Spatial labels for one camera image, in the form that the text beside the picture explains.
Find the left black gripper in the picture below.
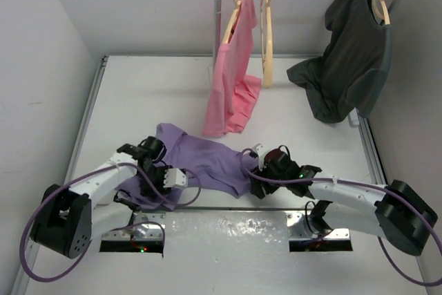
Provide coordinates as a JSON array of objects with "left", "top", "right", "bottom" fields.
[{"left": 137, "top": 164, "right": 173, "bottom": 195}]

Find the white foreground board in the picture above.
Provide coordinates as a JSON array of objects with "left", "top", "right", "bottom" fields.
[{"left": 24, "top": 209, "right": 429, "bottom": 295}]

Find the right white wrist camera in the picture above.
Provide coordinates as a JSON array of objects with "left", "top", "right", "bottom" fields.
[{"left": 251, "top": 144, "right": 271, "bottom": 170}]

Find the dark grey t shirt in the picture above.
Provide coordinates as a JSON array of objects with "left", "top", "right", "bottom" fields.
[{"left": 287, "top": 0, "right": 392, "bottom": 124}]

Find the wooden hanger under pink shirt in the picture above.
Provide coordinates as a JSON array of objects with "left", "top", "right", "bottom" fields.
[{"left": 221, "top": 0, "right": 242, "bottom": 44}]

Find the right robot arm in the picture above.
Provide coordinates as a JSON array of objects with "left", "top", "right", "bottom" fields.
[{"left": 248, "top": 144, "right": 438, "bottom": 256}]

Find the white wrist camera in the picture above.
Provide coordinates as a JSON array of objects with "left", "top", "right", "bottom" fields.
[
  {"left": 163, "top": 168, "right": 188, "bottom": 190},
  {"left": 251, "top": 144, "right": 271, "bottom": 170}
]

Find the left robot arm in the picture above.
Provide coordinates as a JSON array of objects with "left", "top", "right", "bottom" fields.
[{"left": 30, "top": 136, "right": 173, "bottom": 259}]

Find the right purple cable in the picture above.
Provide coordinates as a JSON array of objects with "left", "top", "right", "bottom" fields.
[{"left": 239, "top": 148, "right": 442, "bottom": 287}]

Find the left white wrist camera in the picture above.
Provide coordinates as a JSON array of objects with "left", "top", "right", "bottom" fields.
[{"left": 163, "top": 168, "right": 188, "bottom": 190}]

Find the pink t shirt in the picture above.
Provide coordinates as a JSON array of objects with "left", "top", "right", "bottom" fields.
[{"left": 202, "top": 0, "right": 261, "bottom": 137}]

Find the purple t shirt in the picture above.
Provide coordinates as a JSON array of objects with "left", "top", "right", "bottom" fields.
[{"left": 115, "top": 122, "right": 260, "bottom": 211}]

